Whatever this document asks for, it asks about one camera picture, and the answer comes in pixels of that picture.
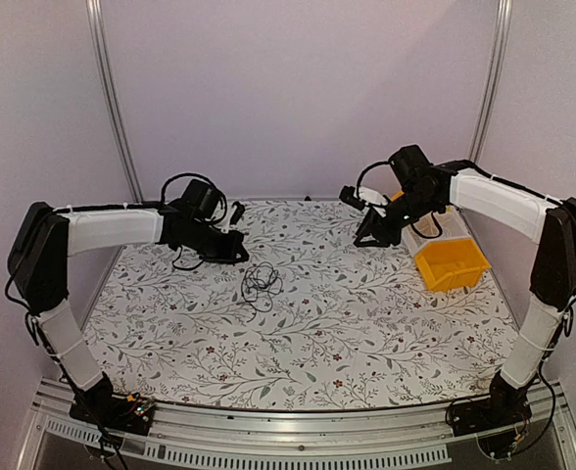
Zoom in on aluminium frame post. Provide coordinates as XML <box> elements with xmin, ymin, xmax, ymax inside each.
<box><xmin>85</xmin><ymin>0</ymin><xmax>144</xmax><ymax>203</ymax></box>
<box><xmin>467</xmin><ymin>0</ymin><xmax>513</xmax><ymax>164</ymax></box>

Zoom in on front aluminium rail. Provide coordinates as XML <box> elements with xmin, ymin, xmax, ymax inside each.
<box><xmin>17</xmin><ymin>380</ymin><xmax>576</xmax><ymax>469</ymax></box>

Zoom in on thin black cables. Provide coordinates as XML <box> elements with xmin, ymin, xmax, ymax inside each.
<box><xmin>238</xmin><ymin>261</ymin><xmax>284</xmax><ymax>324</ymax></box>

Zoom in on yellow plastic bin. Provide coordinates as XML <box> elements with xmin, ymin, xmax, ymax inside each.
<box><xmin>391</xmin><ymin>191</ymin><xmax>405</xmax><ymax>203</ymax></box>
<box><xmin>413</xmin><ymin>237</ymin><xmax>491</xmax><ymax>292</ymax></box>

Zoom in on floral patterned table mat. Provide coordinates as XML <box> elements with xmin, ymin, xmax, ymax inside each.
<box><xmin>84</xmin><ymin>202</ymin><xmax>517</xmax><ymax>410</ymax></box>

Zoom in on far yellow plastic bin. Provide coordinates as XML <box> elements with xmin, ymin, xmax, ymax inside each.
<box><xmin>391</xmin><ymin>191</ymin><xmax>405</xmax><ymax>203</ymax></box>

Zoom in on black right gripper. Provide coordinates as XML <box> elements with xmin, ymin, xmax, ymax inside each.
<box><xmin>354</xmin><ymin>188</ymin><xmax>441</xmax><ymax>248</ymax></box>

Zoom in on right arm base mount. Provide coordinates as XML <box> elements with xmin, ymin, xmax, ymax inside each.
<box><xmin>445</xmin><ymin>372</ymin><xmax>533</xmax><ymax>459</ymax></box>

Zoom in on white translucent plastic bin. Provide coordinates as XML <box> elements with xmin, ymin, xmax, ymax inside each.
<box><xmin>402</xmin><ymin>208</ymin><xmax>469</xmax><ymax>257</ymax></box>

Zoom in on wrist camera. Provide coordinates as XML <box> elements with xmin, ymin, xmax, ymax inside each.
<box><xmin>219</xmin><ymin>201</ymin><xmax>246</xmax><ymax>233</ymax></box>
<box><xmin>339</xmin><ymin>186</ymin><xmax>389</xmax><ymax>211</ymax></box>

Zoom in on left aluminium frame post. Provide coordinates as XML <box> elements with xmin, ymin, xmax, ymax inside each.
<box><xmin>85</xmin><ymin>0</ymin><xmax>144</xmax><ymax>203</ymax></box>

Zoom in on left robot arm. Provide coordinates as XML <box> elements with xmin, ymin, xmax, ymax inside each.
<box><xmin>5</xmin><ymin>172</ymin><xmax>249</xmax><ymax>425</ymax></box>

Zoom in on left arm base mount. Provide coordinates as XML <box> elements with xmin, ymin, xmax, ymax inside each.
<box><xmin>68</xmin><ymin>373</ymin><xmax>155</xmax><ymax>437</ymax></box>

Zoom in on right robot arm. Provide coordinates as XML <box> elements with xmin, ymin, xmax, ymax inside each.
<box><xmin>340</xmin><ymin>145</ymin><xmax>576</xmax><ymax>427</ymax></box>

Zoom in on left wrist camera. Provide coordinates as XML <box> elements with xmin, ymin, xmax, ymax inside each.
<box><xmin>219</xmin><ymin>201</ymin><xmax>246</xmax><ymax>233</ymax></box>

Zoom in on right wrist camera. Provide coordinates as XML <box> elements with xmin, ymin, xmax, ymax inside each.
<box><xmin>339</xmin><ymin>186</ymin><xmax>389</xmax><ymax>211</ymax></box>

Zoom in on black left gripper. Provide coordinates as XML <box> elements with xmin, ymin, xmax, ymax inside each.
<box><xmin>179</xmin><ymin>219</ymin><xmax>249</xmax><ymax>264</ymax></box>

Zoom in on near yellow plastic bin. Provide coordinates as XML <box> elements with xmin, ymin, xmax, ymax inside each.
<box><xmin>413</xmin><ymin>237</ymin><xmax>491</xmax><ymax>292</ymax></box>

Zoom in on right aluminium frame post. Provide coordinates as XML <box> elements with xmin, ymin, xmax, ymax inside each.
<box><xmin>467</xmin><ymin>0</ymin><xmax>513</xmax><ymax>164</ymax></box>

